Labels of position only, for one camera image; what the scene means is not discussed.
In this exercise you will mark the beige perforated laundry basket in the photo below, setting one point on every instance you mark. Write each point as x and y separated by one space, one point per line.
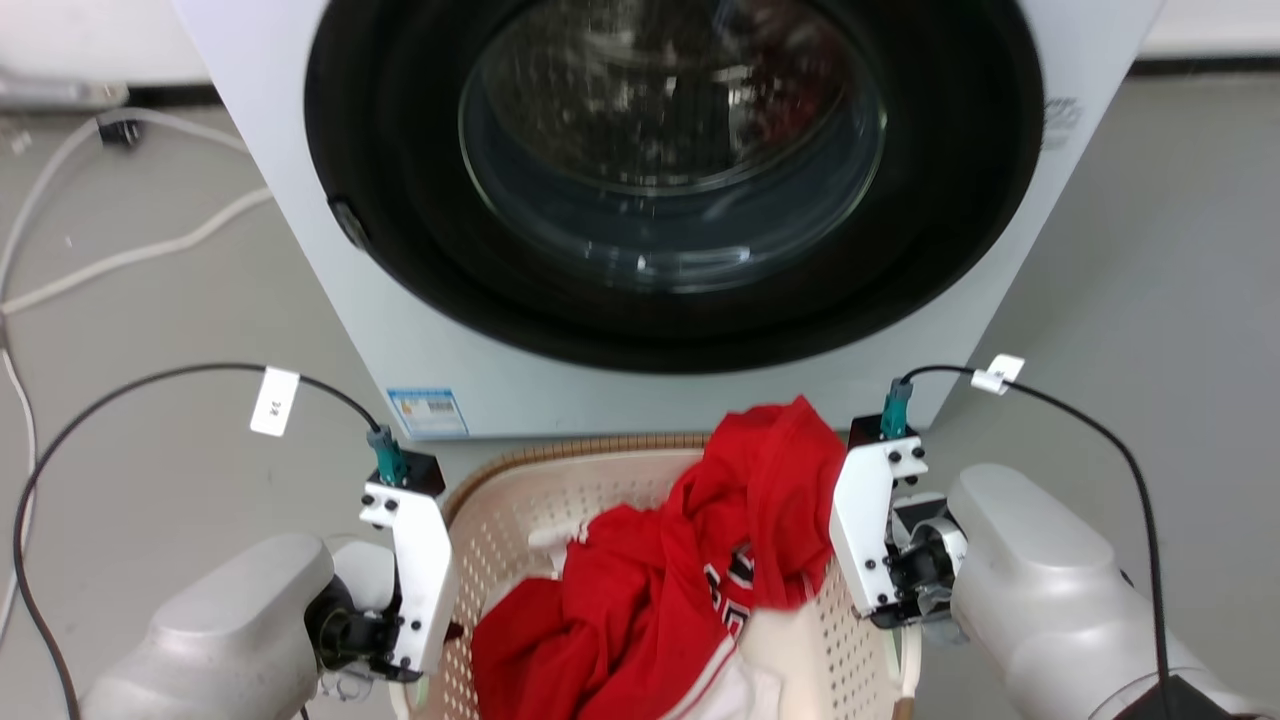
510 520

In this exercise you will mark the right black wrist camera box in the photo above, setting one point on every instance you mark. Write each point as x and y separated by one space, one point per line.
868 430

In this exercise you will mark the white garment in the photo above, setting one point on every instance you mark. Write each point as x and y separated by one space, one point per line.
745 695

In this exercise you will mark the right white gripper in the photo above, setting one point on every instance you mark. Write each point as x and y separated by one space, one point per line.
860 530

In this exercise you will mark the white power strip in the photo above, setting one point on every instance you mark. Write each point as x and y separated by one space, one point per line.
60 92

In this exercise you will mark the grey printed washer sticker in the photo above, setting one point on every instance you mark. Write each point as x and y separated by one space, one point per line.
1062 120

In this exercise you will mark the black round washer door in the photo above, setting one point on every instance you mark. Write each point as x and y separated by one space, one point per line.
960 200

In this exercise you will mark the right white grey robot arm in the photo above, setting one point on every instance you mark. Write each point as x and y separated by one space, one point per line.
1040 590

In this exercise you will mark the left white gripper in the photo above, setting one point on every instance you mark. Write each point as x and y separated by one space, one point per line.
425 570

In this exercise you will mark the left white grey robot arm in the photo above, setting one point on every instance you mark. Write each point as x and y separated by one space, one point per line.
230 630

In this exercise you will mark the white washing machine body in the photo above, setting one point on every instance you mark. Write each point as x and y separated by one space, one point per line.
330 120

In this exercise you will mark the red sports jersey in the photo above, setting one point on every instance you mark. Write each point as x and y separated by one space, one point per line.
620 600

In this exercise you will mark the blue energy label sticker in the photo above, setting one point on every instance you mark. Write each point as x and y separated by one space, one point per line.
428 412

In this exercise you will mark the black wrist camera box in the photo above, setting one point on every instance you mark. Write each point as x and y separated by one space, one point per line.
868 430
424 474

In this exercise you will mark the left black wrist camera box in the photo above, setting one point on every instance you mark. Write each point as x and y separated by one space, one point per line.
424 474

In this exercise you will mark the black wall plug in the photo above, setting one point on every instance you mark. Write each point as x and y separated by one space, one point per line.
120 132

